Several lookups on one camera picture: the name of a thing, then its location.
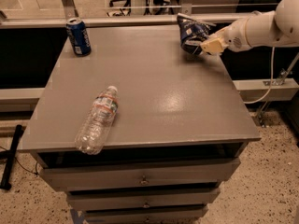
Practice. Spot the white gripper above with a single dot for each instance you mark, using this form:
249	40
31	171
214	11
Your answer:
234	37

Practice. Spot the blue chip bag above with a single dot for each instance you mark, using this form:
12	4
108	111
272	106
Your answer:
192	33

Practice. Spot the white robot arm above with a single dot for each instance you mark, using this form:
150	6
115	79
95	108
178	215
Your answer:
277	28

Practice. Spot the blue pepsi can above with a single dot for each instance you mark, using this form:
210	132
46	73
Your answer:
78	36

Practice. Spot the grey metal railing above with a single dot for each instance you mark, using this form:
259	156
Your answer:
121	21

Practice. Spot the grey drawer cabinet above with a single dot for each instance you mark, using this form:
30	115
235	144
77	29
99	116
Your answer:
172	106

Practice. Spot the black office chair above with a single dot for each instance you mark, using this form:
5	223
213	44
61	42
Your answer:
119	8

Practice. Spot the clear plastic water bottle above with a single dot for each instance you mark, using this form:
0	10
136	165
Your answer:
94	130

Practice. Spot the middle grey drawer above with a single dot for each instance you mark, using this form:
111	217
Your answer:
143	199

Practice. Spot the grey drawer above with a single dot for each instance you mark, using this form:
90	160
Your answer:
143	199
140	174
145	216

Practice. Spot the bottom grey drawer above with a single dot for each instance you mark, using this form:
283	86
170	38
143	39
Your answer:
145	216

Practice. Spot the top grey drawer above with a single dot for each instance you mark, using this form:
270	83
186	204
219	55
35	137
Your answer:
140	174

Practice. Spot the black floor stand leg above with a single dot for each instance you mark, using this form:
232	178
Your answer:
9	156

